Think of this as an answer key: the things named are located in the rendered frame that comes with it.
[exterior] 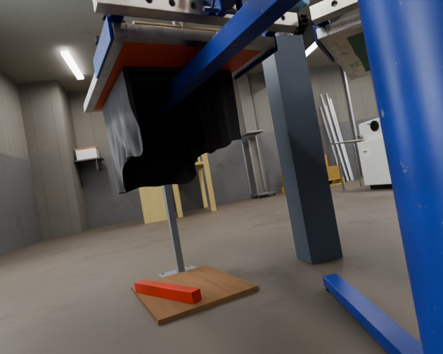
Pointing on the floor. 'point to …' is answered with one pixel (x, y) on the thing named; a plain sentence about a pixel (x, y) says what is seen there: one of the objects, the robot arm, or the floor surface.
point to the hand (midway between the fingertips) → (178, 27)
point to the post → (174, 234)
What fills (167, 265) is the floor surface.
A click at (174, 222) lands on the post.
